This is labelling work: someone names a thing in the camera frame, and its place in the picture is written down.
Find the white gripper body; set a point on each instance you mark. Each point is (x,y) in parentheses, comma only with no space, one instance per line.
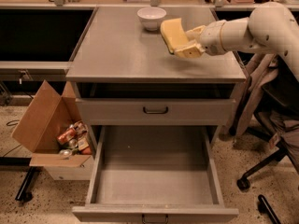
(210,40)

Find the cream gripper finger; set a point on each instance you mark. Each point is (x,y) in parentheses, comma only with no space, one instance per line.
(190,50)
(195,33)

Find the yellow sponge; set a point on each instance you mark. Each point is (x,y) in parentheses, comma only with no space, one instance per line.
(173,34)

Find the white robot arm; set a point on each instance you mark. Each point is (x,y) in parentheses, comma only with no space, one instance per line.
(270,28)

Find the grey drawer cabinet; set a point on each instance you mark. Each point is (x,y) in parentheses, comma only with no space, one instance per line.
(119,59)

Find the closed grey top drawer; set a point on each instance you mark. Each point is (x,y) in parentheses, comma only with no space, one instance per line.
(130,111)

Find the open grey middle drawer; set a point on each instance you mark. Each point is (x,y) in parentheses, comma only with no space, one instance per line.
(154,170)

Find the white ceramic bowl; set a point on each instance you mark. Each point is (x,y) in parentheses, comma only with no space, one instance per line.
(151,17)

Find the beige jacket on chair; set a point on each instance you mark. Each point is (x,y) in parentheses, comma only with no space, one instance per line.
(261,69)

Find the black office chair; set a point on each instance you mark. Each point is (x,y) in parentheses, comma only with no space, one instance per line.
(262,114)

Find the red snack packet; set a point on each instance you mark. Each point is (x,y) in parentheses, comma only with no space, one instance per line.
(65,137)

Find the brown cardboard box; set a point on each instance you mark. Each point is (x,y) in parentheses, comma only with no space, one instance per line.
(47,116)

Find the silver can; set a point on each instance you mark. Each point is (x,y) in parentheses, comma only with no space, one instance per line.
(65,153)

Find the black table leg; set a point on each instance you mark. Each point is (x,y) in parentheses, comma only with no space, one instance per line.
(24,193)

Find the black top drawer handle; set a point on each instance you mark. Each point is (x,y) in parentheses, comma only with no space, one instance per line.
(160,111)

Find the black drawer handle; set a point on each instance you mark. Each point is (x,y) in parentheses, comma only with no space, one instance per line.
(160,111)
(154,219)

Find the black middle drawer handle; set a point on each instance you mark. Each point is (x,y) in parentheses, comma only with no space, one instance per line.
(154,219)

